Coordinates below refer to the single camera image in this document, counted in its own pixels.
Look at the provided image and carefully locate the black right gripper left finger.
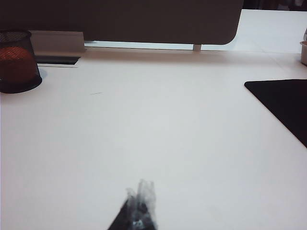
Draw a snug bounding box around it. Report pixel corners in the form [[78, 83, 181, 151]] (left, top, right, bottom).
[[107, 189, 137, 230]]

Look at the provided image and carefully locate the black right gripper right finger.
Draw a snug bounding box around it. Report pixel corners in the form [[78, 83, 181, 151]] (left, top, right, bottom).
[[135, 179, 158, 230]]

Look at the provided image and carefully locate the black mesh pen holder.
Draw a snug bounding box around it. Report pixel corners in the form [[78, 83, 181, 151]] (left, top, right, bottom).
[[0, 29, 43, 94]]

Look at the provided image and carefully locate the black mouse pad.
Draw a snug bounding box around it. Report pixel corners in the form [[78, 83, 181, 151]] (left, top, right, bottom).
[[244, 79, 307, 147]]

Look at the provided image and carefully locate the brown desk partition panel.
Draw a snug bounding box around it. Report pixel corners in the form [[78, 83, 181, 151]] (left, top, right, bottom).
[[0, 0, 243, 46]]

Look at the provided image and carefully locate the orange ball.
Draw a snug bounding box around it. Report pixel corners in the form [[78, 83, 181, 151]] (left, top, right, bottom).
[[0, 46, 34, 81]]

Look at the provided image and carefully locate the beige desk tray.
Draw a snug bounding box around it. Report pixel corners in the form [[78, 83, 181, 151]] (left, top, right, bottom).
[[299, 40, 307, 67]]

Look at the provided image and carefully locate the beige cable tray lid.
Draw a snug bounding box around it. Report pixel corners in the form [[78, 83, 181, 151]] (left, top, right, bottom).
[[30, 30, 86, 69]]

